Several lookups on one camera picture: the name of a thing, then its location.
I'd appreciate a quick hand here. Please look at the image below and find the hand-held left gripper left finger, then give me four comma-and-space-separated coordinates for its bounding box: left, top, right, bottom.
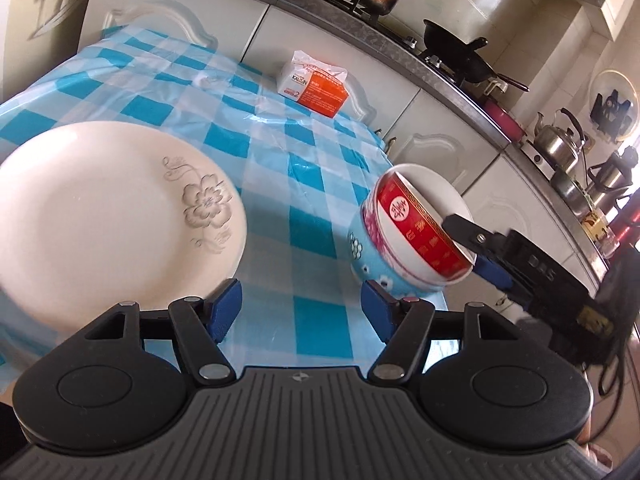
80, 278, 243, 386

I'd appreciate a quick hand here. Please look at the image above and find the white kitchen cabinet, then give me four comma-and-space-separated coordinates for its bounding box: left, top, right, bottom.
75, 0, 640, 291

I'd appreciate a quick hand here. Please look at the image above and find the blue cartoon bowl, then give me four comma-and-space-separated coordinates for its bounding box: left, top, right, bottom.
347, 210, 441, 302

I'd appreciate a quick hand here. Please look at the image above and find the black gas stove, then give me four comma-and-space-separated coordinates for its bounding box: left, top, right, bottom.
305, 0, 501, 96

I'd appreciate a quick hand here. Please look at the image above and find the black wok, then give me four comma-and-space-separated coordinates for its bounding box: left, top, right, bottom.
422, 19, 531, 93

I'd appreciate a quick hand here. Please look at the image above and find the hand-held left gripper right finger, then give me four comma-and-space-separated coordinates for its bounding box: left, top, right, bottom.
361, 280, 521, 386

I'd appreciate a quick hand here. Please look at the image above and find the red and white bowl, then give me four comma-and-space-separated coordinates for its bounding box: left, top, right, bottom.
372, 162, 478, 283

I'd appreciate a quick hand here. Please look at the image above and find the steel mixing bowl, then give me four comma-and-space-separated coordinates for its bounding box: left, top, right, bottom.
550, 170, 596, 213

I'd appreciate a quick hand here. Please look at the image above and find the glass pot lid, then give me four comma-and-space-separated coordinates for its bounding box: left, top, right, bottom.
589, 69, 640, 143

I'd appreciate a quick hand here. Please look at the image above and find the steel thermos jug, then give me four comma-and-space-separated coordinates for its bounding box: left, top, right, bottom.
585, 147, 638, 213

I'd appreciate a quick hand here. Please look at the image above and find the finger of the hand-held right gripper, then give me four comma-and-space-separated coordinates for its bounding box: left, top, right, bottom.
442, 214, 506, 261
470, 255, 518, 293

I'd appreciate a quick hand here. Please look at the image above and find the steel kettle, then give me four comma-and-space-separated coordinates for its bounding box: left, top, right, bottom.
532, 107, 587, 171

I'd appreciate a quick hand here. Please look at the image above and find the blue checked tablecloth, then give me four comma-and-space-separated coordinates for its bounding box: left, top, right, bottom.
0, 25, 453, 391

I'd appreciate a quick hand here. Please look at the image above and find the small white electric stove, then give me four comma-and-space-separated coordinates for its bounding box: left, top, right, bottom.
520, 140, 566, 181

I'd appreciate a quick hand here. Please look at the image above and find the black cable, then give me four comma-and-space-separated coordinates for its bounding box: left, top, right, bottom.
595, 330, 633, 398

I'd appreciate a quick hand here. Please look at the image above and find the orange white tissue pack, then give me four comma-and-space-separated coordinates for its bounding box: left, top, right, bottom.
276, 50, 350, 120

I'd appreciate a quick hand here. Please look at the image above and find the yellow box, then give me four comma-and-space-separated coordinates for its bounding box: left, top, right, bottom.
580, 210, 618, 241

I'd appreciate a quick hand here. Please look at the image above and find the black lid holder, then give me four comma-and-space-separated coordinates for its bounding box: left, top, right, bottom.
590, 89, 636, 136

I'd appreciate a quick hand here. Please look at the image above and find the white plate grey flower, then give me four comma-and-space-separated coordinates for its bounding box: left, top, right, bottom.
0, 121, 248, 333

